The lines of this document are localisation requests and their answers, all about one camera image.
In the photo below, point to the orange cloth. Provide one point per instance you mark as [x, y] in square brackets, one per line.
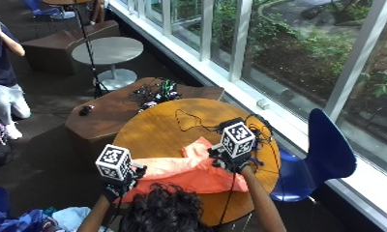
[188, 175]

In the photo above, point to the round grey pedestal table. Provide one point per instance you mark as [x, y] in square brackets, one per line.
[108, 56]

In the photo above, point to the light blue cloth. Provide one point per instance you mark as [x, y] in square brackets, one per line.
[72, 217]

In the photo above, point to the blue plastic chair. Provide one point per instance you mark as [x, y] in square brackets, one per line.
[320, 158]

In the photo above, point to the white marker cube on left glove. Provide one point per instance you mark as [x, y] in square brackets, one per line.
[112, 162]

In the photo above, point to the blue chair with metal legs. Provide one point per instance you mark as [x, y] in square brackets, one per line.
[46, 9]

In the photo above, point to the small grey block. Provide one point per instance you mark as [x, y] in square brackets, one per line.
[287, 94]

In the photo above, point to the white marker cube on glove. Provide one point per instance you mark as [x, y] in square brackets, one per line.
[112, 162]
[237, 139]

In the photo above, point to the small black device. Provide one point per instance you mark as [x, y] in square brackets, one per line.
[85, 110]

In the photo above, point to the person's left hand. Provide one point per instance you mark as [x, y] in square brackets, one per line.
[116, 190]

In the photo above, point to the dark brown angular bench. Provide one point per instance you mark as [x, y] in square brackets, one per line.
[67, 45]

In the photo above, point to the person's right hand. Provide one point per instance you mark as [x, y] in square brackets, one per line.
[233, 163]

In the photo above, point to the black tripod stand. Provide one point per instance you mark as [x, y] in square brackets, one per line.
[88, 48]

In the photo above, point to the small white block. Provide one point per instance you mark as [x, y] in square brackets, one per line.
[263, 103]

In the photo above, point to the blue crumpled cloth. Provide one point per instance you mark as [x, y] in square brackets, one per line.
[12, 216]

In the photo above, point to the round wooden table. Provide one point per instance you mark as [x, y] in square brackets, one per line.
[64, 1]

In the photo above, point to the white marker cube on right glove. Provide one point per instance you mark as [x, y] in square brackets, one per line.
[237, 139]

